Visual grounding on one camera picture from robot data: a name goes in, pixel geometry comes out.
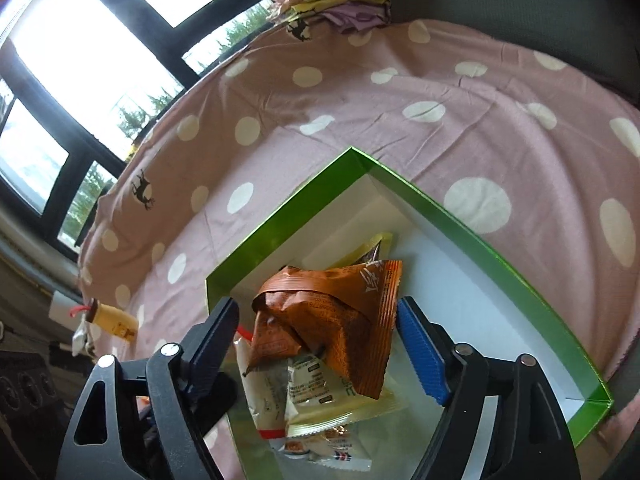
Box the orange snack bag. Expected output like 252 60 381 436
248 259 404 401

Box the white and blue snack bag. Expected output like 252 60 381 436
267 427 373 473

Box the pink polka dot bedsheet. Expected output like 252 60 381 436
77 17 640 480

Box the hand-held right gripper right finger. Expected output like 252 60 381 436
396 296 583 480

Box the black device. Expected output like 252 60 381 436
0 350 66 461

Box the white plastic bag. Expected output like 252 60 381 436
70 322 98 358

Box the pale yellow snack bag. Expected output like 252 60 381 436
285 352 405 438

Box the green cardboard box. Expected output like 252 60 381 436
205 146 613 480

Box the yellow bear bottle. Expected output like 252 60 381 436
70 297 138 343

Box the stack of folded cloths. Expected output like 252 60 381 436
266 0 393 41

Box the gold snack bag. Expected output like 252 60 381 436
327 231 396 268

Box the white bag with red strip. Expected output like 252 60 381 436
232 325 291 441

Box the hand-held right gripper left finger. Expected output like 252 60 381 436
56 296 241 480

